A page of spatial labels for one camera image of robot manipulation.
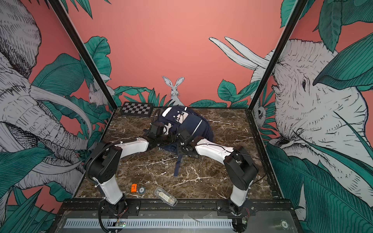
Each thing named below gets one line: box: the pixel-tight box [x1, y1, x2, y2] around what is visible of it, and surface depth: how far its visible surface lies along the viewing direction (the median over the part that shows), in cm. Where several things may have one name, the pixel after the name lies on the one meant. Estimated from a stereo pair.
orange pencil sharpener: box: [130, 183, 138, 193], surface depth 81 cm
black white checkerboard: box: [120, 101, 154, 117], surface depth 117 cm
